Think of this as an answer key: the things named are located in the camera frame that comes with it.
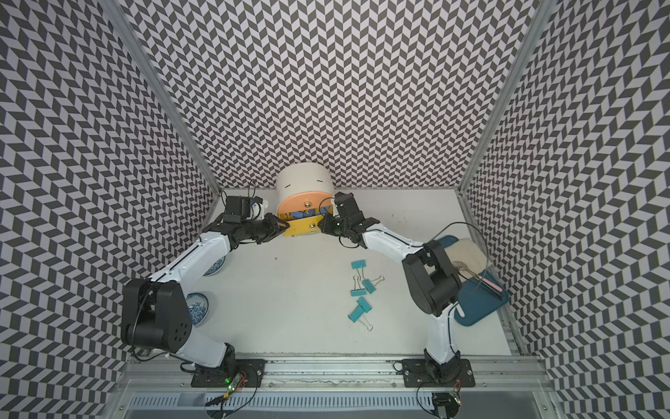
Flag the yellow drawer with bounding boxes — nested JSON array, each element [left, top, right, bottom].
[[280, 212, 323, 237]]

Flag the blue binder clip bottom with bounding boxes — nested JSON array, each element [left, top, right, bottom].
[[291, 209, 319, 219]]

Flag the green binder clip top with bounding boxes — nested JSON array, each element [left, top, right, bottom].
[[350, 277, 367, 297]]

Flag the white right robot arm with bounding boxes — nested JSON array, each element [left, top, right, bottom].
[[319, 192, 462, 368]]

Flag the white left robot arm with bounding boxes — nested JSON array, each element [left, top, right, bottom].
[[120, 196, 290, 368]]

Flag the white round drawer cabinet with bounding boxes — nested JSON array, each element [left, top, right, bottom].
[[276, 162, 335, 205]]

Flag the blue patterned bowl far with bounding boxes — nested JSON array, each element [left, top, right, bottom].
[[203, 257, 226, 277]]

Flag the blue patterned bowl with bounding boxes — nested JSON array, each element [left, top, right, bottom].
[[203, 257, 226, 277], [186, 293, 209, 326]]

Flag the blue patterned bowl near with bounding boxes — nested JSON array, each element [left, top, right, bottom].
[[186, 293, 209, 326]]

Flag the metal spoons on cloth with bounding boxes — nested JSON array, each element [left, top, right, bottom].
[[452, 261, 483, 279]]

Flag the beige cloth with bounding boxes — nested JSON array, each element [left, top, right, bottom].
[[445, 239, 489, 273]]

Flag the teal cutting board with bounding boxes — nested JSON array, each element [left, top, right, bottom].
[[438, 235, 509, 326]]

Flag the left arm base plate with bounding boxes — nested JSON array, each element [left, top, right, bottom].
[[190, 358, 267, 389]]

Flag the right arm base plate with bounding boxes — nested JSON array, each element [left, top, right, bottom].
[[401, 358, 476, 389]]

